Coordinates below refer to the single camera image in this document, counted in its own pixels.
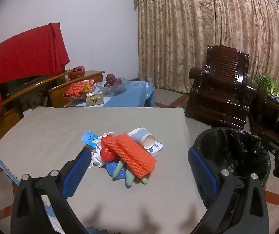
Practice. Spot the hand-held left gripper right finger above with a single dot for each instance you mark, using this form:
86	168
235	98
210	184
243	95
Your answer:
203	168

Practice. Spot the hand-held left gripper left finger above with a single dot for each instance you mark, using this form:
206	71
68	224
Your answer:
77	170

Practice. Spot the white plastic bag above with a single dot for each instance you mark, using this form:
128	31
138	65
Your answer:
96	159

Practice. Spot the black lined trash bin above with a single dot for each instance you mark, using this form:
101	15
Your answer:
227	146

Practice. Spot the blue plastic bag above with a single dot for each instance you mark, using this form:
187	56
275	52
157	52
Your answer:
110	168

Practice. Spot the red plastic wrapper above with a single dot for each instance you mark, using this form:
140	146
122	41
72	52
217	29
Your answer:
106	154

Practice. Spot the blue foil packet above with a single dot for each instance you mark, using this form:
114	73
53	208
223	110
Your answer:
89	137

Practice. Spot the small white and blue box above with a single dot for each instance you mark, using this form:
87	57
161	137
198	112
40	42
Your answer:
157	149

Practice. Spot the green rubber glove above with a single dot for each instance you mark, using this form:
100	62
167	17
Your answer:
129	180

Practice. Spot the orange foam fruit net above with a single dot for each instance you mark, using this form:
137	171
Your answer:
134	156

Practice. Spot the blue and white paper cup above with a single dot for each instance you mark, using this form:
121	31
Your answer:
139	136

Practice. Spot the dark wooden side table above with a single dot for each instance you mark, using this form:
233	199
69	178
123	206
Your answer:
263	117

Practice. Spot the light blue scalloped tablecloth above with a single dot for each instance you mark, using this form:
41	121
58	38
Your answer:
49	212

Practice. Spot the potted green plant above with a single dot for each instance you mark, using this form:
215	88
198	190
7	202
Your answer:
273	85

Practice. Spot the glass dish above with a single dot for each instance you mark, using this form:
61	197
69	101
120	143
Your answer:
74	98

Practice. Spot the gold tissue box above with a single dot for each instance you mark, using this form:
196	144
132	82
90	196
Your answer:
94	100

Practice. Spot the red and yellow snack packet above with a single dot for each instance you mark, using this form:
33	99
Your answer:
77	87

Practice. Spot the dark wooden armchair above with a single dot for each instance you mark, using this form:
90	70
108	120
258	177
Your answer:
227	78

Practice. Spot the glass fruit bowl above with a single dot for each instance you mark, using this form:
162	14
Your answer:
120	89

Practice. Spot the red apple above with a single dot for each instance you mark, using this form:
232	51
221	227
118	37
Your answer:
118	81
109	78

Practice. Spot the red crumpled bag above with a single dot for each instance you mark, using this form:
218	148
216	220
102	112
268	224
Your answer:
76	72

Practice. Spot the black television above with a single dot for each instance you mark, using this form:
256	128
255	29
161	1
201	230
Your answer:
15	85

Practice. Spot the red cloth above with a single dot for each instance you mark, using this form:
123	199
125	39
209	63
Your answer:
20	53

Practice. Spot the beige patterned curtain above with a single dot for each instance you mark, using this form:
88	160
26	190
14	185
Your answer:
190	29

